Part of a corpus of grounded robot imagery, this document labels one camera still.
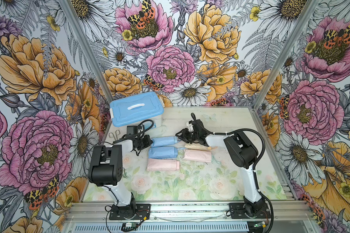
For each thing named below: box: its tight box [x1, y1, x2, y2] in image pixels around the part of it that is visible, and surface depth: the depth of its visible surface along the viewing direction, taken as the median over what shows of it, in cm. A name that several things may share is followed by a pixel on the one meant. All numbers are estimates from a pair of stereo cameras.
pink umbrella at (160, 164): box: [146, 158, 180, 172], surface depth 89 cm
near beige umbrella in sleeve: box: [184, 143, 212, 151], surface depth 96 cm
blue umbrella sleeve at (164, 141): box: [150, 135, 178, 148], surface depth 99 cm
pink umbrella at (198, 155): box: [182, 149, 212, 163], surface depth 93 cm
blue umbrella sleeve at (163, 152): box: [148, 146, 178, 160], surface depth 94 cm
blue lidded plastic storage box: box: [109, 91, 165, 129], surface depth 99 cm
